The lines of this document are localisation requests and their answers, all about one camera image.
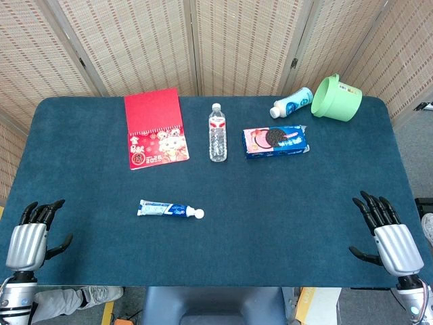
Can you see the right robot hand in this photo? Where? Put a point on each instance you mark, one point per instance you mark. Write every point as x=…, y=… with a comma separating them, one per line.
x=397, y=245

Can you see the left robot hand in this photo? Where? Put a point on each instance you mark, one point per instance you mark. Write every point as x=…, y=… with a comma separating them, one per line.
x=25, y=245

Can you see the blue white toothpaste tube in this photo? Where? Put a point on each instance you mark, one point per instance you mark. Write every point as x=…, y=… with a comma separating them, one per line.
x=167, y=208

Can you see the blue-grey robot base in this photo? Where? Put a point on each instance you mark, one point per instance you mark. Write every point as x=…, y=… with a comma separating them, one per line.
x=216, y=306

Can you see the yellow cardboard piece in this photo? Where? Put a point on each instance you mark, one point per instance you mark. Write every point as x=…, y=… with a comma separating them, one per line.
x=306, y=306

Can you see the green plastic bucket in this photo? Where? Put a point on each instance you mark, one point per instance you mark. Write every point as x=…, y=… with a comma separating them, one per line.
x=335, y=98

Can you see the blue pink cookie box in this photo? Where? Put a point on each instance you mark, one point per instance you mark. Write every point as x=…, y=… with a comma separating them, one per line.
x=275, y=141

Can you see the red spiral calendar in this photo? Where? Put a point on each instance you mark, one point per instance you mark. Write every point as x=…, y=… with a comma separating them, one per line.
x=154, y=130

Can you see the white blue drink bottle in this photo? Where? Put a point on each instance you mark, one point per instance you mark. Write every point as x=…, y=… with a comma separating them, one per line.
x=291, y=103

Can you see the clear water bottle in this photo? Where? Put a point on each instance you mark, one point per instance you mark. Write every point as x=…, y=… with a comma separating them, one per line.
x=217, y=135

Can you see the woven folding screen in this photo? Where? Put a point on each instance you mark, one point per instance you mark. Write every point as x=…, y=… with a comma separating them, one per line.
x=216, y=44

